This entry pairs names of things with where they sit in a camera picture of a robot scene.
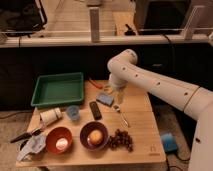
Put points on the black handled pliers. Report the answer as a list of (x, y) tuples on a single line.
[(27, 135)]

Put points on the small blue cup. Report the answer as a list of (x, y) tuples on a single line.
[(73, 112)]

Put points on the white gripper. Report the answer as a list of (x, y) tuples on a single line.
[(117, 84)]

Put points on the blue sponge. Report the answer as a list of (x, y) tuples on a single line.
[(105, 99)]

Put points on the red handled tool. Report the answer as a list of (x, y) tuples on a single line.
[(94, 83)]

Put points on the small black object on shelf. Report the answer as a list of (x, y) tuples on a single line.
[(129, 31)]

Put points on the black monitor upper left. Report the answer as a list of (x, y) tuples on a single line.
[(21, 17)]

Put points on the white horizontal rail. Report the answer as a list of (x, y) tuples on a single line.
[(82, 41)]

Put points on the white egg in bowl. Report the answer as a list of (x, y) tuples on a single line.
[(62, 144)]

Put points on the blue box on floor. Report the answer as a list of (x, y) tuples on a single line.
[(169, 143)]

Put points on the black remote control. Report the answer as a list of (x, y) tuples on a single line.
[(95, 110)]

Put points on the green plastic tray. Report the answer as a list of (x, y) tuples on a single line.
[(58, 90)]

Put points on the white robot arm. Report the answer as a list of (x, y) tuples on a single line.
[(193, 100)]

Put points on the yellow orange fruit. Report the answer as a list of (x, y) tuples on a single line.
[(95, 137)]

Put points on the orange bowl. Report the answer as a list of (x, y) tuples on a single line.
[(54, 135)]

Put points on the bunch of dark grapes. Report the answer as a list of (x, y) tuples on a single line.
[(120, 139)]

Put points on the crumpled white cloth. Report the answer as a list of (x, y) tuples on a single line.
[(34, 145)]

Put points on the white cylindrical container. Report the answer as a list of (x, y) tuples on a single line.
[(50, 116)]

